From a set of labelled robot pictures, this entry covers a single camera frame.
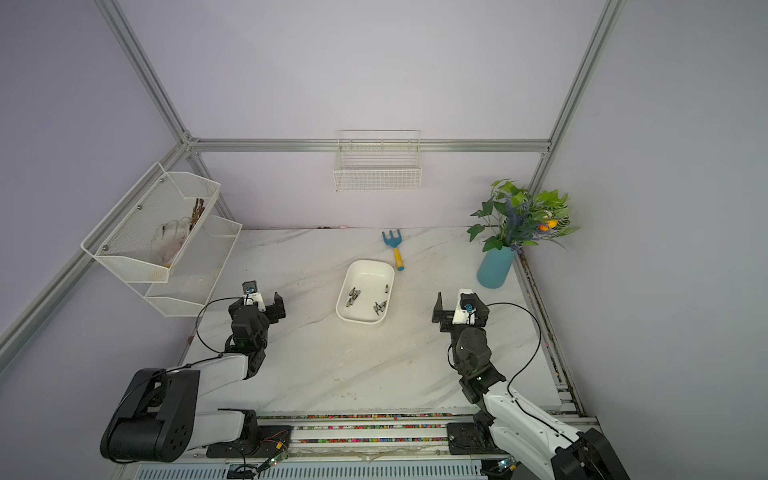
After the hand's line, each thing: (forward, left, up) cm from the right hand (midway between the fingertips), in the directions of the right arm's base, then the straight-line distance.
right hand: (458, 298), depth 81 cm
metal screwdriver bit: (+9, +33, -15) cm, 37 cm away
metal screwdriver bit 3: (+14, +20, -16) cm, 30 cm away
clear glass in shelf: (+12, +78, +14) cm, 80 cm away
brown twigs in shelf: (+19, +72, +17) cm, 76 cm away
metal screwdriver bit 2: (+12, +32, -15) cm, 37 cm away
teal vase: (+17, -17, -9) cm, 26 cm away
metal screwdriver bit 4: (+7, +23, -16) cm, 29 cm away
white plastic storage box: (+14, +28, -16) cm, 35 cm away
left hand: (+5, +59, -7) cm, 60 cm away
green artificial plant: (+15, -16, +16) cm, 27 cm away
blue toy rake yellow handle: (+35, +17, -15) cm, 42 cm away
